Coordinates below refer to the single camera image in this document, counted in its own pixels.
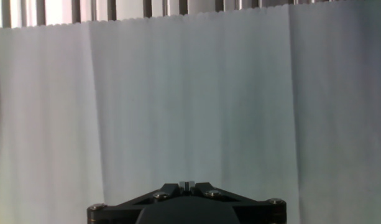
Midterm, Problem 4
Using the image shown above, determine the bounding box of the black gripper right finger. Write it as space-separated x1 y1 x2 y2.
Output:
186 181 287 224

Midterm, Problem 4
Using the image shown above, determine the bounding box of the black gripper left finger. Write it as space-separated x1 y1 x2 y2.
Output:
86 181 188 224

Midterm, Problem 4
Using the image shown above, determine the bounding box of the blue green white tablecloth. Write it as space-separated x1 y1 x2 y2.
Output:
0 4 381 224

